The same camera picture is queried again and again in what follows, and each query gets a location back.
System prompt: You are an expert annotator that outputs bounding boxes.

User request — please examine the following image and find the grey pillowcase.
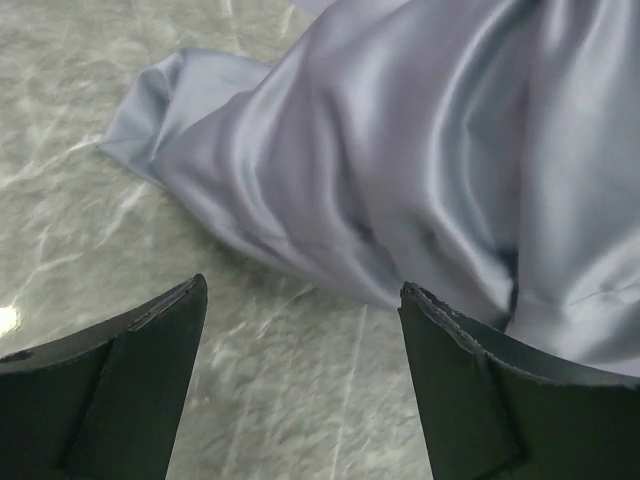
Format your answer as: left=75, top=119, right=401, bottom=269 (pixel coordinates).
left=100, top=1, right=639, bottom=375

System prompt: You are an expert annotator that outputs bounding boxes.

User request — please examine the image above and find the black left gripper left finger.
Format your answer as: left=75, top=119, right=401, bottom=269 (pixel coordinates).
left=1, top=274, right=208, bottom=480

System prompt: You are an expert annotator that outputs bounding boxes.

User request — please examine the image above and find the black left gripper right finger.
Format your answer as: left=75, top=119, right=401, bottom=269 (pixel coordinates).
left=399, top=283, right=639, bottom=480

